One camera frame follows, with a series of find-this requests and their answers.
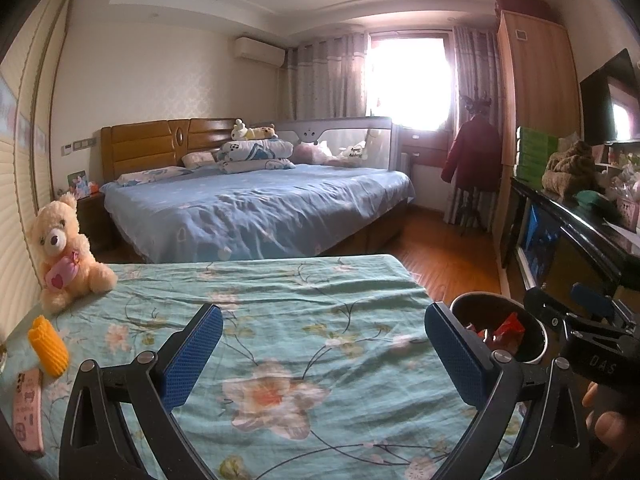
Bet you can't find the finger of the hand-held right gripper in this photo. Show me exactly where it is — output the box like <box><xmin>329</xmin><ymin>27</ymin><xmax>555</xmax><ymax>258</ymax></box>
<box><xmin>524</xmin><ymin>287</ymin><xmax>636</xmax><ymax>336</ymax></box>
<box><xmin>571</xmin><ymin>282</ymin><xmax>640</xmax><ymax>322</ymax></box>

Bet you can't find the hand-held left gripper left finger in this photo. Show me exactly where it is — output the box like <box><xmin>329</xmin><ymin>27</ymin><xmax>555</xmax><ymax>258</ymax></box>
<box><xmin>59</xmin><ymin>303</ymin><xmax>224</xmax><ymax>480</ymax></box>

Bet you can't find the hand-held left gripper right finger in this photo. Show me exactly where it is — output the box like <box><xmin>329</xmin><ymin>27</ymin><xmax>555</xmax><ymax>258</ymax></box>
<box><xmin>424</xmin><ymin>302</ymin><xmax>592</xmax><ymax>480</ymax></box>

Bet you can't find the round black trash bin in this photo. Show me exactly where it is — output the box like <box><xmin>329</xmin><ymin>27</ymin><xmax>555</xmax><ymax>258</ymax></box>
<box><xmin>449</xmin><ymin>291</ymin><xmax>548</xmax><ymax>363</ymax></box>

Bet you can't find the red snack packet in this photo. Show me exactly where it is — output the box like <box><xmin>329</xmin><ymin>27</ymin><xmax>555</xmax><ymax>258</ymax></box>
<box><xmin>492</xmin><ymin>312</ymin><xmax>524</xmax><ymax>346</ymax></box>

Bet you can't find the person's right hand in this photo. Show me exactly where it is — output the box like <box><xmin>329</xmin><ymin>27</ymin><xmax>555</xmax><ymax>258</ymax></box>
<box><xmin>582</xmin><ymin>382</ymin><xmax>640</xmax><ymax>457</ymax></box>

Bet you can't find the black glossy cabinet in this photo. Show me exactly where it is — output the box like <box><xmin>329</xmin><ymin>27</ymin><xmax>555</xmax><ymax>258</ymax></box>
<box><xmin>502</xmin><ymin>177</ymin><xmax>640</xmax><ymax>311</ymax></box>

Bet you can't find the pink basket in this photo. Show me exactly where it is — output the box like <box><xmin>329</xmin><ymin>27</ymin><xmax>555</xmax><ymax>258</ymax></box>
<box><xmin>615</xmin><ymin>195</ymin><xmax>640</xmax><ymax>233</ymax></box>

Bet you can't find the dark green cloth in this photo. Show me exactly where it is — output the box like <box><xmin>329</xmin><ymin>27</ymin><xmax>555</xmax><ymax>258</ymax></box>
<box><xmin>575</xmin><ymin>190</ymin><xmax>618</xmax><ymax>221</ymax></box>

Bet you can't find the brown plush toy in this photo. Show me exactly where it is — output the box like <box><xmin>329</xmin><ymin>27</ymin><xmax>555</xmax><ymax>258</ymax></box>
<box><xmin>542</xmin><ymin>140</ymin><xmax>598</xmax><ymax>195</ymax></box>

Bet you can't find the bed with blue sheet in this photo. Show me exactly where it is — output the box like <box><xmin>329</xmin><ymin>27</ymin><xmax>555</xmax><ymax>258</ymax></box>
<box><xmin>100</xmin><ymin>162</ymin><xmax>416</xmax><ymax>263</ymax></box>

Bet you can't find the cream teddy bear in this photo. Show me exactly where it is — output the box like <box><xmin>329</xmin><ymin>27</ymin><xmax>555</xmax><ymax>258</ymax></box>
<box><xmin>26</xmin><ymin>194</ymin><xmax>118</xmax><ymax>313</ymax></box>

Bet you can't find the dark wooden nightstand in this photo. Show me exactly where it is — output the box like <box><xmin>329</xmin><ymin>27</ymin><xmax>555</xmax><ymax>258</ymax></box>
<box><xmin>75</xmin><ymin>194</ymin><xmax>118</xmax><ymax>251</ymax></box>

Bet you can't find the dark red coat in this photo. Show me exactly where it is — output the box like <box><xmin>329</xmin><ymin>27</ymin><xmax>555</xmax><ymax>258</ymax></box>
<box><xmin>441</xmin><ymin>115</ymin><xmax>501</xmax><ymax>193</ymax></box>

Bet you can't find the flat pink case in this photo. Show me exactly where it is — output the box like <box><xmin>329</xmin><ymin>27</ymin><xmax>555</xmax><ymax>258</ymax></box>
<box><xmin>11</xmin><ymin>367</ymin><xmax>46</xmax><ymax>456</ymax></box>

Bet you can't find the flat blue white pillow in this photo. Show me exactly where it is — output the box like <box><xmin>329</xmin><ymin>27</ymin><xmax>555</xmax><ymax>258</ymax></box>
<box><xmin>116</xmin><ymin>166</ymin><xmax>193</xmax><ymax>186</ymax></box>

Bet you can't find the white floral pillow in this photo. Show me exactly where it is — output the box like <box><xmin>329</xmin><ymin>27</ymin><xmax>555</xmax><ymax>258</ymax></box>
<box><xmin>181</xmin><ymin>151</ymin><xmax>218</xmax><ymax>169</ymax></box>

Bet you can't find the black television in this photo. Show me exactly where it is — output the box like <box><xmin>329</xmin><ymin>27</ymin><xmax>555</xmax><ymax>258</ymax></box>
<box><xmin>580</xmin><ymin>49</ymin><xmax>640</xmax><ymax>146</ymax></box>

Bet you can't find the blue white printed cushion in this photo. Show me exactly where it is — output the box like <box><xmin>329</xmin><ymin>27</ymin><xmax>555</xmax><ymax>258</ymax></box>
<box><xmin>216</xmin><ymin>137</ymin><xmax>295</xmax><ymax>162</ymax></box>
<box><xmin>220</xmin><ymin>158</ymin><xmax>297</xmax><ymax>175</ymax></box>

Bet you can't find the wooden window desk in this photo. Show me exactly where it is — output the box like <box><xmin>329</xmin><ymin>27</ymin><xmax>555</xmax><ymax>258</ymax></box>
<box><xmin>400</xmin><ymin>129</ymin><xmax>453</xmax><ymax>171</ymax></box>

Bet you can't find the tall wooden wardrobe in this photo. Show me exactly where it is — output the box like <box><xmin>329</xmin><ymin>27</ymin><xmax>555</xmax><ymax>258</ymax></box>
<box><xmin>492</xmin><ymin>10</ymin><xmax>581</xmax><ymax>268</ymax></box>

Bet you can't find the brown wooden headboard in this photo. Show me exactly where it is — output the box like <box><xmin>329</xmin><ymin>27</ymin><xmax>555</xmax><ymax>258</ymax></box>
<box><xmin>100</xmin><ymin>117</ymin><xmax>236</xmax><ymax>186</ymax></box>

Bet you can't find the dark coat rack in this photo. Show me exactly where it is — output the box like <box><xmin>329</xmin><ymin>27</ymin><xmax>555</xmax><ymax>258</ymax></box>
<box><xmin>456</xmin><ymin>91</ymin><xmax>495</xmax><ymax>235</ymax></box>

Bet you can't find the pink plush toy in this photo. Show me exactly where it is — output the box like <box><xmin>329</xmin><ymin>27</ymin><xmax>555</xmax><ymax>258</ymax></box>
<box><xmin>295</xmin><ymin>141</ymin><xmax>333</xmax><ymax>165</ymax></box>

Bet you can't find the grey patterned curtain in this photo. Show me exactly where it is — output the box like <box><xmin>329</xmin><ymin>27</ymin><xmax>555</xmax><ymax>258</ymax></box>
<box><xmin>452</xmin><ymin>25</ymin><xmax>501</xmax><ymax>226</ymax></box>
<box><xmin>286</xmin><ymin>35</ymin><xmax>368</xmax><ymax>121</ymax></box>

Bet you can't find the cream sliding wardrobe door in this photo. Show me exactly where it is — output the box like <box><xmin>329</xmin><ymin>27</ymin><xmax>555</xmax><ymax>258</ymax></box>
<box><xmin>0</xmin><ymin>0</ymin><xmax>81</xmax><ymax>341</ymax></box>

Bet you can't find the dark red suitcase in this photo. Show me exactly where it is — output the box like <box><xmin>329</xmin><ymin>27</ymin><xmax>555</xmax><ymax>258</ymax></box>
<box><xmin>495</xmin><ymin>0</ymin><xmax>551</xmax><ymax>22</ymax></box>

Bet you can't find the white air conditioner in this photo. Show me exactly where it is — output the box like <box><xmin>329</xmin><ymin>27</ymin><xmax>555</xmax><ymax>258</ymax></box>
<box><xmin>235</xmin><ymin>36</ymin><xmax>286</xmax><ymax>67</ymax></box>

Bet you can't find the grey bed guard rail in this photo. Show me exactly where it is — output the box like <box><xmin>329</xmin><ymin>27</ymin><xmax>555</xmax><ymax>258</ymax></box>
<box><xmin>277</xmin><ymin>116</ymin><xmax>401</xmax><ymax>171</ymax></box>

